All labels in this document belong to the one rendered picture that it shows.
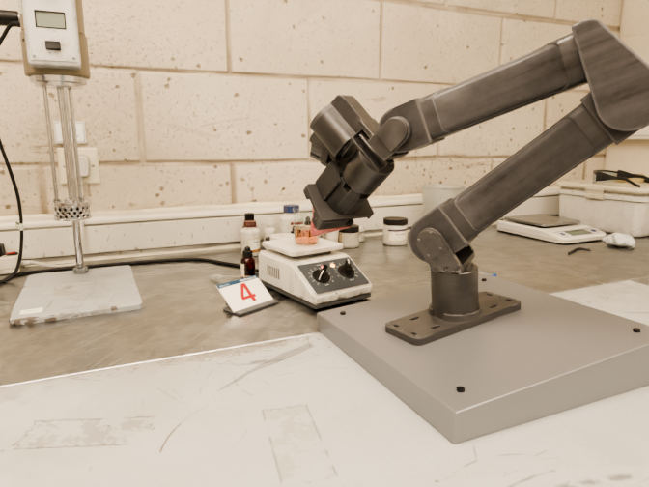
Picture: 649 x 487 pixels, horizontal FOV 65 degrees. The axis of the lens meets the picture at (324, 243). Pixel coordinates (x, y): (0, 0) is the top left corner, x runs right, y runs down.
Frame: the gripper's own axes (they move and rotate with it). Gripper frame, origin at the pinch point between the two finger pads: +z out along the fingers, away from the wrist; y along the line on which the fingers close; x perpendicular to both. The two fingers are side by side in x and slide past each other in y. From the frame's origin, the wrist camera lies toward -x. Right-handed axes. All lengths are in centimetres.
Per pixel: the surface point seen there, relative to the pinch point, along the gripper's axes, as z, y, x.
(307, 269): 8.1, -1.3, 3.3
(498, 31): 0, -99, -63
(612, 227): 10, -113, 6
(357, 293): 6.6, -8.4, 10.2
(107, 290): 30.4, 27.0, -8.3
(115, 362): 7.0, 33.2, 12.1
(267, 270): 17.9, 0.9, -1.8
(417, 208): 36, -67, -21
